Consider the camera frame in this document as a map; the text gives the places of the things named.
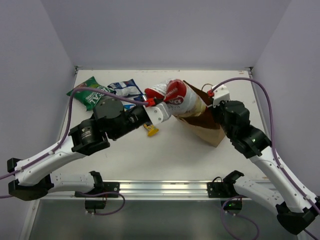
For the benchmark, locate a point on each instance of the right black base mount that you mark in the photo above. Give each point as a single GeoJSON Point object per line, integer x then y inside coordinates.
{"type": "Point", "coordinates": [223, 188]}

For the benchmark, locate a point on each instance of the aluminium rail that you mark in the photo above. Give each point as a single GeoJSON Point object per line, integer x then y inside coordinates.
{"type": "Point", "coordinates": [160, 190]}

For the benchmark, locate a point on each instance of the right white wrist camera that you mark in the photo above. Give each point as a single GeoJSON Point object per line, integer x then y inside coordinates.
{"type": "Point", "coordinates": [218, 94]}

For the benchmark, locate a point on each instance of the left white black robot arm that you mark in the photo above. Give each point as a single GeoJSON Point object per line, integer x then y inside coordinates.
{"type": "Point", "coordinates": [35, 176]}

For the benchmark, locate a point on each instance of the blue white snack packet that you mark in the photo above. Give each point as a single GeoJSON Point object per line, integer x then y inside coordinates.
{"type": "Point", "coordinates": [128, 106]}

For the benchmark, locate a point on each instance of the blue silver crisps bag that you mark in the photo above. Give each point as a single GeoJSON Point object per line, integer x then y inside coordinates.
{"type": "Point", "coordinates": [126, 89]}

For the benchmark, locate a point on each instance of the yellow m&m packet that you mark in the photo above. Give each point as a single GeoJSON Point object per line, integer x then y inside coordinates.
{"type": "Point", "coordinates": [151, 129]}

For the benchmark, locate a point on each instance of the red snack bag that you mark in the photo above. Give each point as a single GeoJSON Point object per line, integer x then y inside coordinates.
{"type": "Point", "coordinates": [181, 100]}

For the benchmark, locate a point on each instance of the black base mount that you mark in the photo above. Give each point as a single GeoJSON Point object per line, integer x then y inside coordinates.
{"type": "Point", "coordinates": [97, 199]}
{"type": "Point", "coordinates": [223, 188]}

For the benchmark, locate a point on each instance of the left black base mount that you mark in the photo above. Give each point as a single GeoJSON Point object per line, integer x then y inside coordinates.
{"type": "Point", "coordinates": [97, 199]}

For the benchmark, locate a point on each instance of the dark green snack packet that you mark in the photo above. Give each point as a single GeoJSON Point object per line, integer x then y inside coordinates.
{"type": "Point", "coordinates": [89, 98]}

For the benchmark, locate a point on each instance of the brown paper bag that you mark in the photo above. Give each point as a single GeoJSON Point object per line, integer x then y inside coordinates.
{"type": "Point", "coordinates": [204, 126]}

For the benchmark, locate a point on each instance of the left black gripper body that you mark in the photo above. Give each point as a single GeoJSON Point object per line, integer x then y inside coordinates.
{"type": "Point", "coordinates": [141, 114]}

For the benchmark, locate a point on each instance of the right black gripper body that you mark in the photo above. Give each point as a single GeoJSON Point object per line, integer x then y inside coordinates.
{"type": "Point", "coordinates": [219, 111]}

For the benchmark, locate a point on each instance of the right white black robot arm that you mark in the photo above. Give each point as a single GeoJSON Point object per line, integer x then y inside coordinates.
{"type": "Point", "coordinates": [293, 204]}

